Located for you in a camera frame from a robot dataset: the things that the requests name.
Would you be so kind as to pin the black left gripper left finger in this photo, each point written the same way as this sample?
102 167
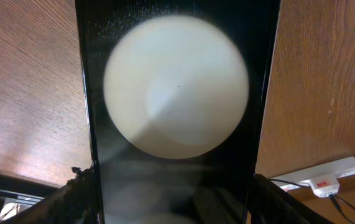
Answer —
75 202

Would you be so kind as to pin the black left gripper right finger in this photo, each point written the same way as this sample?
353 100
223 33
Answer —
269 204

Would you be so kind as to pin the black Galaxy smartphone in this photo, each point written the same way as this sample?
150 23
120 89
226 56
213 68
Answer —
175 97

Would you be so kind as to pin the white USB charger adapter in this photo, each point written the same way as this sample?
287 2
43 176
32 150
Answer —
325 185

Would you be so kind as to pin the white power strip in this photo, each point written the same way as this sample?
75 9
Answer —
300 179

